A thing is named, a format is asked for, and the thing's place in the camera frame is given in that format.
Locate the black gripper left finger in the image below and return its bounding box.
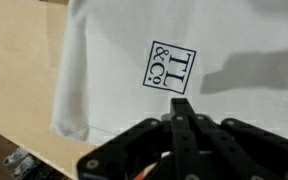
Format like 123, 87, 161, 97
77, 98, 202, 180

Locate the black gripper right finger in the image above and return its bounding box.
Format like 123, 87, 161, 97
182, 98, 288, 180

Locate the white printed tote bag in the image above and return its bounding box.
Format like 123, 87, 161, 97
50, 0, 288, 146

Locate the grey sneaker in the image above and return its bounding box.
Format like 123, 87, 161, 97
12, 155, 37, 178
2, 147, 29, 167

